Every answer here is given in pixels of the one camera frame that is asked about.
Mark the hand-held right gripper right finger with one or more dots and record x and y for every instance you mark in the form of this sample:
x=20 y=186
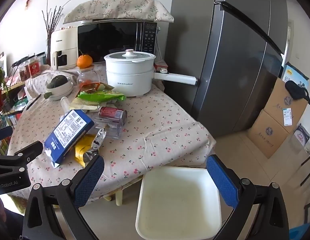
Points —
x=221 y=180

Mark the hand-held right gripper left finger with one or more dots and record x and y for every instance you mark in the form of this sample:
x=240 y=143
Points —
x=88 y=181

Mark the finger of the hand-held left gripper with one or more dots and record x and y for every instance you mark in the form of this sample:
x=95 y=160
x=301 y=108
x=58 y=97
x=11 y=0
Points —
x=3 y=132
x=27 y=152

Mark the yellow foil wrapper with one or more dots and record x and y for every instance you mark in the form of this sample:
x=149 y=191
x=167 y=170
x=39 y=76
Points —
x=85 y=147

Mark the blue milk carton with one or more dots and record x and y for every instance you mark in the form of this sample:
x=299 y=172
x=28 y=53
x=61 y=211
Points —
x=67 y=135

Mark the white plastic bin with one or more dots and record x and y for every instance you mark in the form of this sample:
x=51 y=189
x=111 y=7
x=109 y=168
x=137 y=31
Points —
x=177 y=200

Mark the clear plastic bottle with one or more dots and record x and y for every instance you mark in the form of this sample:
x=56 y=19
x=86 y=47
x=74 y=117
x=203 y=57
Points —
x=112 y=130

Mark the red drink can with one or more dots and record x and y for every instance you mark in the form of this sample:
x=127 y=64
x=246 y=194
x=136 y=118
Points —
x=111 y=113

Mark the black pen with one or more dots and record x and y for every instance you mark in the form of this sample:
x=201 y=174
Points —
x=33 y=102

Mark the small dark green fruit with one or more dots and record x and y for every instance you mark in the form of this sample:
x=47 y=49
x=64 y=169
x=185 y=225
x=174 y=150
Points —
x=48 y=95

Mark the white tube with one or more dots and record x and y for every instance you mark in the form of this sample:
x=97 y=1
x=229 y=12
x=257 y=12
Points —
x=65 y=103

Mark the plain cardboard box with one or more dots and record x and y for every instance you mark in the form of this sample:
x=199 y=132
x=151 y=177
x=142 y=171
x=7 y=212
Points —
x=267 y=135

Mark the white bowl with dark lid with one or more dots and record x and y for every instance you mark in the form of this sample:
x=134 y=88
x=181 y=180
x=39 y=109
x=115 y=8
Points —
x=59 y=92

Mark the pale yellow wrapper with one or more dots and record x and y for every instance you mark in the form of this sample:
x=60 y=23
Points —
x=82 y=105

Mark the dark green squash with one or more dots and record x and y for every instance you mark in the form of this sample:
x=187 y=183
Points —
x=58 y=81

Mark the cherry print tablecloth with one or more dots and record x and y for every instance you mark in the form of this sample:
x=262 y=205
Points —
x=155 y=125

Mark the black chair legs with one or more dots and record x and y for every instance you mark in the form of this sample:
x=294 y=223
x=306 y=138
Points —
x=309 y=165

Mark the blue white printed bag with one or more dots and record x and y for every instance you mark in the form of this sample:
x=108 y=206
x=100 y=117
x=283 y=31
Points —
x=301 y=135

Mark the orange green snack packet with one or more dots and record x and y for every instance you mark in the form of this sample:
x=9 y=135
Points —
x=93 y=87

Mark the cardboard box with shipping label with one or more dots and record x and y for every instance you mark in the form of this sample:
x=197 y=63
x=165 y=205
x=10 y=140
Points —
x=277 y=102

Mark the glass jar wooden lid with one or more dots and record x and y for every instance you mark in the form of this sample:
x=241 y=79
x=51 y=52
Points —
x=86 y=76

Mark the orange fruit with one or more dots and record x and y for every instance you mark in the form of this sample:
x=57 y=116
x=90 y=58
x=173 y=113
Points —
x=84 y=61

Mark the cream countertop appliance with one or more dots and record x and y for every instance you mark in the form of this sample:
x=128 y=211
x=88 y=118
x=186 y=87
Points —
x=65 y=38

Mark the grey refrigerator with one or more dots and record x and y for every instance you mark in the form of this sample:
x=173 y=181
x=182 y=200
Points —
x=232 y=67

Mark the dried branches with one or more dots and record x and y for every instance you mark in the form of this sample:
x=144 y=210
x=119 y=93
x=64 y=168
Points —
x=52 y=20

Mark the blue printed box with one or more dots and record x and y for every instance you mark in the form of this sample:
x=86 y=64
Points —
x=292 y=73

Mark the small red box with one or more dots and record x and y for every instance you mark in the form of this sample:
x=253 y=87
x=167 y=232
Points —
x=161 y=65

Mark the glass pot lid white knob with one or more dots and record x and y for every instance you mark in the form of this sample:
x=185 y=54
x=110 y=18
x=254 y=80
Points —
x=130 y=54

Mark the black microwave oven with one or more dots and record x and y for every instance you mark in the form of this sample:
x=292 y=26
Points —
x=107 y=40

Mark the floral appliance cover cloth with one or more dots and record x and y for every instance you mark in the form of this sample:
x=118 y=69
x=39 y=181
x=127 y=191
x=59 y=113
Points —
x=115 y=8

